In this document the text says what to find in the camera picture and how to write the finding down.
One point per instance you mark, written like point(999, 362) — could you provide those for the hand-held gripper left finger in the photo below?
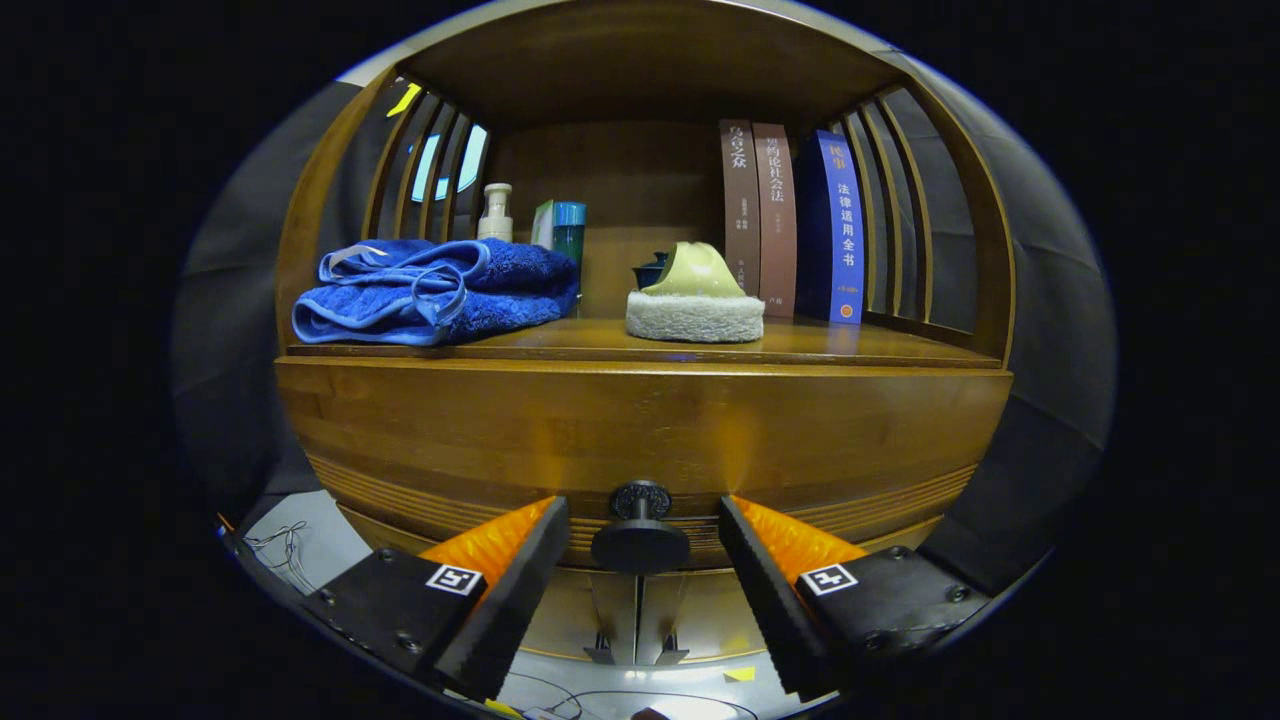
point(520, 595)

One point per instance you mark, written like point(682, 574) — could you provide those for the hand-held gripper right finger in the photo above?
point(770, 600)

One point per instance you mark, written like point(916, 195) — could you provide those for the wooden drawer with black knob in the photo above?
point(640, 420)

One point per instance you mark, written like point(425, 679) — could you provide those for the green scrubber with white pad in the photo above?
point(695, 315)

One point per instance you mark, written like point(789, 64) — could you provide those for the wooden countertop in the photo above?
point(850, 343)

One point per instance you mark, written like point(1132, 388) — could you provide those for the brown wooden cabinet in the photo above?
point(640, 60)

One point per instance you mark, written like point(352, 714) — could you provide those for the yellow sticky note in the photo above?
point(740, 674)

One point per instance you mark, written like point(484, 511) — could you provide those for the blue folded towel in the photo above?
point(440, 290)

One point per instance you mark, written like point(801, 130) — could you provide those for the blue lidded teacup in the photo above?
point(647, 273)

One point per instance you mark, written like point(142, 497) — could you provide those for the white and green tube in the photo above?
point(542, 228)

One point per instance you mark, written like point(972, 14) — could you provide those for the white pump bottle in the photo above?
point(495, 220)

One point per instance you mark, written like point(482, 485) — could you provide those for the blue book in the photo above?
point(838, 230)

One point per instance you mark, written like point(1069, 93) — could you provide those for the reddish brown book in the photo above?
point(776, 220)

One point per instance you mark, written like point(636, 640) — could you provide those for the dark brown book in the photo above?
point(740, 200)

